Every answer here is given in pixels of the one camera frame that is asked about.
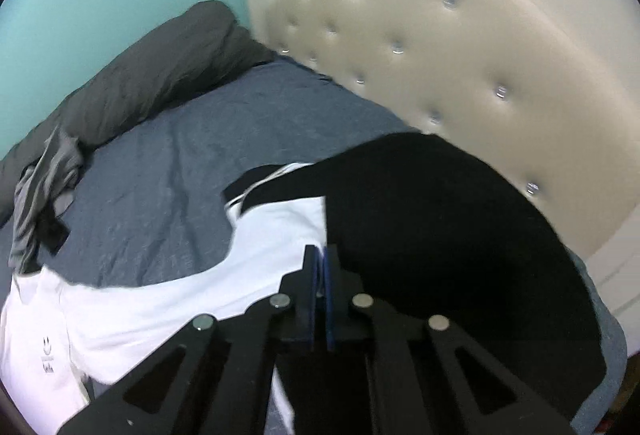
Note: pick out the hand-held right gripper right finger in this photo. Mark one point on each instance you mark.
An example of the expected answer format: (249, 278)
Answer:
(330, 300)

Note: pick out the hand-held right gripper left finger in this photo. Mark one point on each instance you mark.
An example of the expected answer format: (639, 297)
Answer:
(312, 285)

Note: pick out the white long-sleeve shirt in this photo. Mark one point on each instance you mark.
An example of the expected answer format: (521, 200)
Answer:
(150, 315)

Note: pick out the rolled dark grey duvet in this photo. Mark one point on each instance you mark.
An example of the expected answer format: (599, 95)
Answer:
(150, 70)

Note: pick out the cream tufted headboard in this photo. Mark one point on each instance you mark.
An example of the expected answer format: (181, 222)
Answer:
(450, 40)

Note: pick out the crumpled grey garment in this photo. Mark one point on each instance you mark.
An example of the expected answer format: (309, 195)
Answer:
(45, 175)

